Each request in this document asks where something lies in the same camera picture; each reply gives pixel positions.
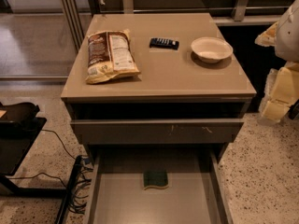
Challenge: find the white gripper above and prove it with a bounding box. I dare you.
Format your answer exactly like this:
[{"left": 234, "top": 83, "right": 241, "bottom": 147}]
[{"left": 255, "top": 22, "right": 299, "bottom": 123}]

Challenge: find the green and yellow sponge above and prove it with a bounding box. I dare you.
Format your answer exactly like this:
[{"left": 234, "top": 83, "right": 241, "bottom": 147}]
[{"left": 143, "top": 171, "right": 168, "bottom": 189}]

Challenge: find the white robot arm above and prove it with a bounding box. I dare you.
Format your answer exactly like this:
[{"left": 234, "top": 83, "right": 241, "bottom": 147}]
[{"left": 255, "top": 0, "right": 299, "bottom": 125}]

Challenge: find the grey drawer cabinet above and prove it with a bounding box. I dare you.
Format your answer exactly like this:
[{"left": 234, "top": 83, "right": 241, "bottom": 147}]
[{"left": 60, "top": 13, "right": 257, "bottom": 224}]

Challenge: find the open grey middle drawer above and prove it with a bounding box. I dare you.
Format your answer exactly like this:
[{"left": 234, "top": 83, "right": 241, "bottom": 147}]
[{"left": 83, "top": 149, "right": 234, "bottom": 224}]

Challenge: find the grey top drawer front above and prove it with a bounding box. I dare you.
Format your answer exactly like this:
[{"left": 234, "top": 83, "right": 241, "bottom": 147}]
[{"left": 71, "top": 119, "right": 243, "bottom": 145}]

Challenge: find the white bowl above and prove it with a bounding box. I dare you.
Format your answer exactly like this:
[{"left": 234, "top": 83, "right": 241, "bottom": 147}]
[{"left": 191, "top": 37, "right": 233, "bottom": 63}]

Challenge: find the black remote control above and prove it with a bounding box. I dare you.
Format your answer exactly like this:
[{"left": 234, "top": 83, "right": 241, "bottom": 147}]
[{"left": 149, "top": 37, "right": 179, "bottom": 50}]

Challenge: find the brown and cream snack bag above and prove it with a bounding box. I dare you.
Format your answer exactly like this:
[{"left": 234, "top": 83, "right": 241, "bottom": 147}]
[{"left": 86, "top": 29, "right": 140, "bottom": 84}]

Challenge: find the black power strip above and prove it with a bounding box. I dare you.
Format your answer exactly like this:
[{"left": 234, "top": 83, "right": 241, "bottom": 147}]
[{"left": 54, "top": 156, "right": 81, "bottom": 224}]

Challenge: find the dark object on side table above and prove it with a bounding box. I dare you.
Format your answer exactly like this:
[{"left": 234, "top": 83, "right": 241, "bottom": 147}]
[{"left": 0, "top": 102, "right": 40, "bottom": 126}]

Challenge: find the black side table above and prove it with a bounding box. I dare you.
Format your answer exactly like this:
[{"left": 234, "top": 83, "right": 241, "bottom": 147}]
[{"left": 0, "top": 116, "right": 65, "bottom": 198}]

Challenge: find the black cable bundle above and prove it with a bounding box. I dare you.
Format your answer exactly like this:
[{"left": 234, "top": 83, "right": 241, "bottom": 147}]
[{"left": 8, "top": 128, "right": 94, "bottom": 216}]

